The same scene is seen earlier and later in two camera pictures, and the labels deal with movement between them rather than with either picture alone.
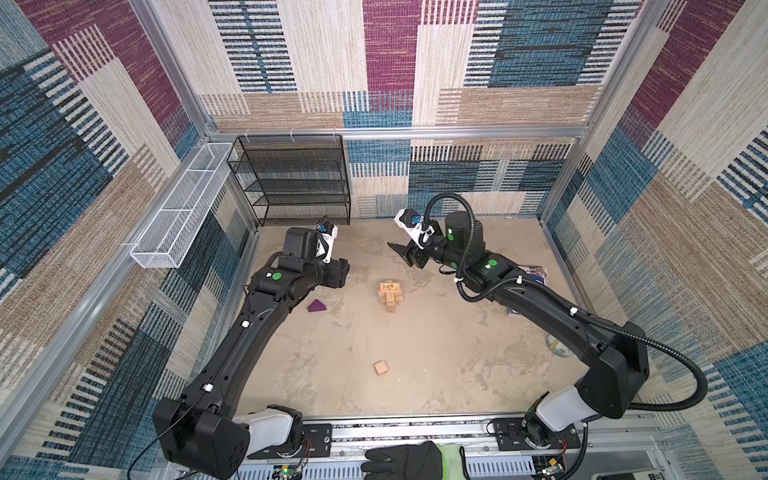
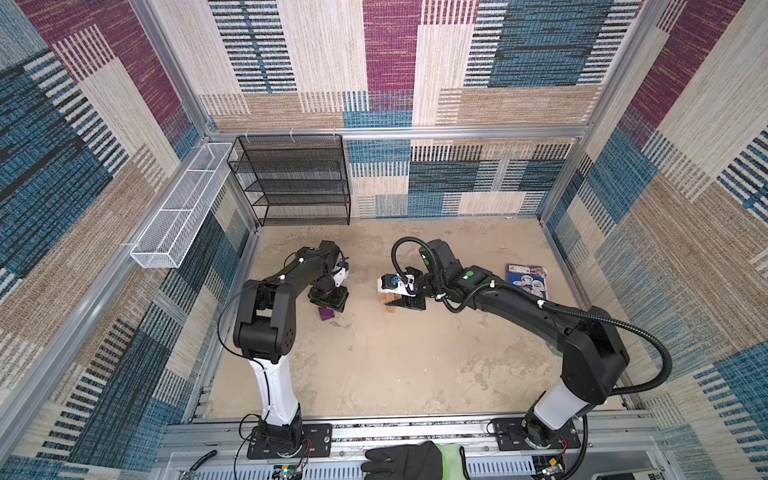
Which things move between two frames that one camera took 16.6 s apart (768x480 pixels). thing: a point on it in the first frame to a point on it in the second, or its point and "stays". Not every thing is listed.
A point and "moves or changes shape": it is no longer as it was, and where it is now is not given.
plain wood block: x=390 y=296 stays
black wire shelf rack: x=294 y=179 stays
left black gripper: x=337 y=272 to x=337 y=302
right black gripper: x=412 y=254 to x=413 y=302
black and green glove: x=422 y=460 stays
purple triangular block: x=316 y=306 moves or changes shape
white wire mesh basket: x=168 y=239 stays
